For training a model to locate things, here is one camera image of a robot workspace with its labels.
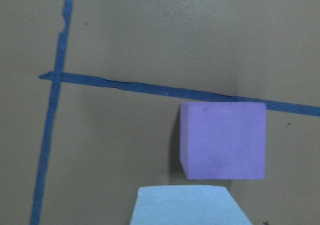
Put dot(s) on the purple foam block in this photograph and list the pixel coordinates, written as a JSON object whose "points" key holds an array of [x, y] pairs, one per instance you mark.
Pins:
{"points": [[223, 140]]}

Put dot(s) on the light blue foam block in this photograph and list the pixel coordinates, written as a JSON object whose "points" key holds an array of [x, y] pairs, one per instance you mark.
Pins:
{"points": [[186, 205]]}

